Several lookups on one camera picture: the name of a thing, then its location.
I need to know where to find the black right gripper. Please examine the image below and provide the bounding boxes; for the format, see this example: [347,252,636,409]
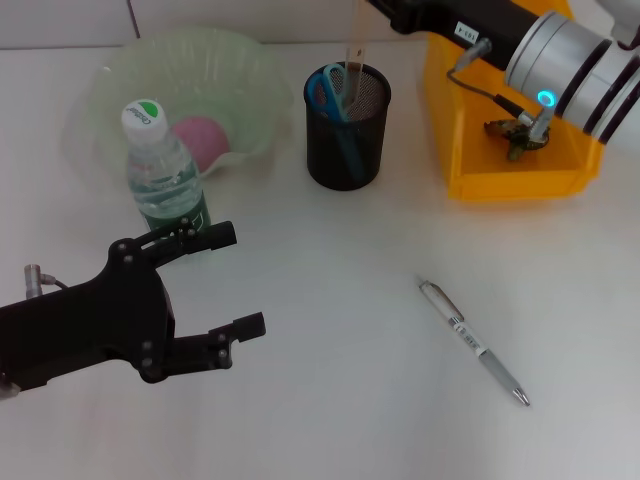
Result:
[367,0,542,71]

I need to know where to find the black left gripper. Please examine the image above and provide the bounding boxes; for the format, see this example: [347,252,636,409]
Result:
[0,220,237,391]

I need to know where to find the clear plastic ruler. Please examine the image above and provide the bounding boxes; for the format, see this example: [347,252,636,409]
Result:
[342,0,370,121]

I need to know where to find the clear green-label water bottle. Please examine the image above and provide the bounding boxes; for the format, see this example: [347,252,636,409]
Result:
[121,98,212,256]

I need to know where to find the pink peach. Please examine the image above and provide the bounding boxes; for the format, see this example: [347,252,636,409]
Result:
[172,116,232,171]

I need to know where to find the blue scissors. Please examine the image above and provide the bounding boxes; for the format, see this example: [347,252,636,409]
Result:
[306,62,366,184]

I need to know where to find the green plastic wrapper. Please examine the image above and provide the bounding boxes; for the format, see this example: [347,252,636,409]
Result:
[483,117,551,162]

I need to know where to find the black mesh pen holder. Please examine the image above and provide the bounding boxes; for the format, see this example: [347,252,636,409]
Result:
[303,62,392,191]

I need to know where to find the pale green fruit plate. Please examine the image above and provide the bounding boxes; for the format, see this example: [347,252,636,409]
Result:
[62,27,294,180]

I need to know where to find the silver ballpoint pen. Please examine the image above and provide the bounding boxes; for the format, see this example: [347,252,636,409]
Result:
[417,274,531,407]

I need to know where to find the yellow plastic bin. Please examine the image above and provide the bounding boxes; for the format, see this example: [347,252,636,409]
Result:
[423,29,604,203]

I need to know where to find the right gripper cable with plug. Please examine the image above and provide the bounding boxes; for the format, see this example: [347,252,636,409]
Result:
[446,38,554,139]

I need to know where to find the gripper cable with plug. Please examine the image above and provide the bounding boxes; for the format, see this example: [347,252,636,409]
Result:
[23,264,69,297]
[446,38,554,139]

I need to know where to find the left gripper cable with plug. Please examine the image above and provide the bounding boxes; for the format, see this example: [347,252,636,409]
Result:
[23,264,69,297]

